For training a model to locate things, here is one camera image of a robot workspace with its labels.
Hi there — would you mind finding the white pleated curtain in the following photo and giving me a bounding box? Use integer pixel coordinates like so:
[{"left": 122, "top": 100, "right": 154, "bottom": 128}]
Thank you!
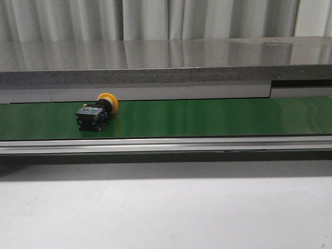
[{"left": 1, "top": 1, "right": 331, "bottom": 42}]

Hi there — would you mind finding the grey panel under counter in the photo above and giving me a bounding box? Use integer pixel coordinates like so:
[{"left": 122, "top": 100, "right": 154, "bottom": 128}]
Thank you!
[{"left": 1, "top": 79, "right": 331, "bottom": 103}]

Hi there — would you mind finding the aluminium conveyor side rail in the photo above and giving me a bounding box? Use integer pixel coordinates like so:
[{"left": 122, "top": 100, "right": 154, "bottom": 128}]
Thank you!
[{"left": 1, "top": 135, "right": 331, "bottom": 156}]

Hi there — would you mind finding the grey stone counter slab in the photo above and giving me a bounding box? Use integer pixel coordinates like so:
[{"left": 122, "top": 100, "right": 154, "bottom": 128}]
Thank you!
[{"left": 1, "top": 37, "right": 331, "bottom": 89}]

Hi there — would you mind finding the green conveyor belt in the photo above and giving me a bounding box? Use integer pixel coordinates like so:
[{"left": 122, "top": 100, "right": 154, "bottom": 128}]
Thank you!
[{"left": 1, "top": 97, "right": 331, "bottom": 141}]

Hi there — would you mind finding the yellow mushroom push button switch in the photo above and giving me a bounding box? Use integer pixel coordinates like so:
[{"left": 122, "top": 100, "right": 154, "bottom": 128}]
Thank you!
[{"left": 75, "top": 92, "right": 119, "bottom": 132}]

